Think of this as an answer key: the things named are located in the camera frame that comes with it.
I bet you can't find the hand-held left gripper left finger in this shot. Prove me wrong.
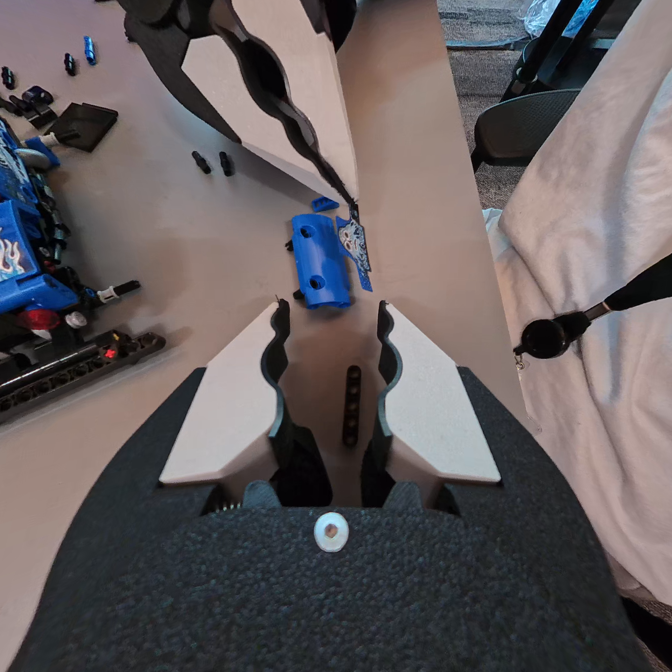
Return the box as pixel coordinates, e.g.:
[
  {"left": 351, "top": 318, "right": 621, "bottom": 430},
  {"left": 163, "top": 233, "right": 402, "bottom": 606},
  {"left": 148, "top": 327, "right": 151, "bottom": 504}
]
[{"left": 159, "top": 299, "right": 334, "bottom": 507}]

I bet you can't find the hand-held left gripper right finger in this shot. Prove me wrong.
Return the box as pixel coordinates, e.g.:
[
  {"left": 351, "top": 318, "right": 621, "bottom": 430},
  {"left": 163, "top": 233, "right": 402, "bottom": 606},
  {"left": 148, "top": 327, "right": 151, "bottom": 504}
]
[{"left": 361, "top": 300, "right": 502, "bottom": 508}]

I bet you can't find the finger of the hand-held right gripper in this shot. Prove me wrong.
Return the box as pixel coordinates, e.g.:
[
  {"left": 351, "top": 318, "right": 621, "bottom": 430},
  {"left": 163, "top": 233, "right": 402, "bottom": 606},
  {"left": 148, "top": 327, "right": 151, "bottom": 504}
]
[
  {"left": 181, "top": 30, "right": 357, "bottom": 205},
  {"left": 230, "top": 0, "right": 360, "bottom": 201}
]

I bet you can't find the blue curved lego panel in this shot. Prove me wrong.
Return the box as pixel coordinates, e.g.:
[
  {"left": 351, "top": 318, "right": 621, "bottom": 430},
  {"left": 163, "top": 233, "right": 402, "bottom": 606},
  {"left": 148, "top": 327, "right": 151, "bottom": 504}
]
[{"left": 286, "top": 212, "right": 351, "bottom": 310}]

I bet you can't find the blue printed sticker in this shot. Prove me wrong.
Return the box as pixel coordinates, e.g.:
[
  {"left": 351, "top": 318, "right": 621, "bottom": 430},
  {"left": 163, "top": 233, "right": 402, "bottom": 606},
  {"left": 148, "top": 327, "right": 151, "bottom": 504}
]
[{"left": 336, "top": 204, "right": 375, "bottom": 293}]

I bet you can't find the black lego beam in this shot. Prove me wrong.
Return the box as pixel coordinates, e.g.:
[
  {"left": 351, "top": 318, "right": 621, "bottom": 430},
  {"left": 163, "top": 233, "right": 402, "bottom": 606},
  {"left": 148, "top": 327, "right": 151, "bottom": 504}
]
[{"left": 342, "top": 366, "right": 363, "bottom": 448}]

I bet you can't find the black square lego plate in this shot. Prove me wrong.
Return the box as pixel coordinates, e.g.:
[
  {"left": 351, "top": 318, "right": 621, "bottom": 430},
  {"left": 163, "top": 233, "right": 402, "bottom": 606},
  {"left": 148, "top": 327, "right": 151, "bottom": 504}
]
[{"left": 44, "top": 102, "right": 119, "bottom": 153}]

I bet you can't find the dark lego connector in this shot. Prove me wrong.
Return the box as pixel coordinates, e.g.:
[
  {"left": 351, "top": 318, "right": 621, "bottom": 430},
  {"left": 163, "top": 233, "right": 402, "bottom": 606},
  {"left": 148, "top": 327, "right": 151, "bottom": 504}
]
[{"left": 21, "top": 85, "right": 57, "bottom": 129}]

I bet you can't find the blue black lego vehicle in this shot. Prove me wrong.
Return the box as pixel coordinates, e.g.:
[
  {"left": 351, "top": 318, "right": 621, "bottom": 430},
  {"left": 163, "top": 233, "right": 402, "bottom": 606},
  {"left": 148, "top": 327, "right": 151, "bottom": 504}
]
[{"left": 0, "top": 118, "right": 168, "bottom": 423}]

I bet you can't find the black badge reel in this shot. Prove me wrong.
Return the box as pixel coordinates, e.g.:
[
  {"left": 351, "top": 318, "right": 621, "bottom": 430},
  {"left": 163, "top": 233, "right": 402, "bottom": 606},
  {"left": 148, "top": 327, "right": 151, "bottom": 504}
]
[{"left": 513, "top": 310, "right": 591, "bottom": 371}]

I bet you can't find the grey chair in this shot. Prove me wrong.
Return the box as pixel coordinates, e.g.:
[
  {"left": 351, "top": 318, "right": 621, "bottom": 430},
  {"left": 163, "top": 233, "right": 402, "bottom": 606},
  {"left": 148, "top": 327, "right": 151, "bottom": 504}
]
[{"left": 470, "top": 88, "right": 582, "bottom": 171}]

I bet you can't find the white shirt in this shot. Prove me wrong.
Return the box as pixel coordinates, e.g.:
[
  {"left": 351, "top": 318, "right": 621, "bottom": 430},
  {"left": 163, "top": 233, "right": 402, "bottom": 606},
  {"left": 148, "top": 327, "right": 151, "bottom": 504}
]
[{"left": 483, "top": 0, "right": 672, "bottom": 594}]

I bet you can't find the clear plastic bag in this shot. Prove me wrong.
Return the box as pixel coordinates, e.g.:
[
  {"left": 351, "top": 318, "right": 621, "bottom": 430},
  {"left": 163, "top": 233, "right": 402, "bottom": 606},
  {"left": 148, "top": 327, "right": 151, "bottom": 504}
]
[{"left": 525, "top": 0, "right": 599, "bottom": 37}]

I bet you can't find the black stand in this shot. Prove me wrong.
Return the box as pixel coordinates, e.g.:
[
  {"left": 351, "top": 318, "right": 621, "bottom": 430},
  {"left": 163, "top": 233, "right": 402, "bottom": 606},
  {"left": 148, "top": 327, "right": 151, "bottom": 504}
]
[{"left": 499, "top": 0, "right": 615, "bottom": 103}]

